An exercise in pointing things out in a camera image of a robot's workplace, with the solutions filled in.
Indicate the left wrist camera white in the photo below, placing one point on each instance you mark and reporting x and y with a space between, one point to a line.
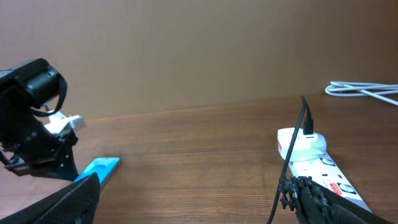
58 122

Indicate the teal Galaxy smartphone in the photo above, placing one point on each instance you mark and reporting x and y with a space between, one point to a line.
104 167

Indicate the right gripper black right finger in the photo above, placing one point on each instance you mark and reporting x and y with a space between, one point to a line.
315 204

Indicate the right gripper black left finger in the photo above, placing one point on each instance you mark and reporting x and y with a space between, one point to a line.
76 203

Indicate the white charger adapter plug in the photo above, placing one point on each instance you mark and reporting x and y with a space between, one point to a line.
306 147

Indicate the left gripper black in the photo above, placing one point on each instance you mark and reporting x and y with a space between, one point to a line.
29 149

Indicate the white power strip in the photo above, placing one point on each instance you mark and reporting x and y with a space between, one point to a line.
325 172

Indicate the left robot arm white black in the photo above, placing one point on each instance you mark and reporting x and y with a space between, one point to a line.
29 92

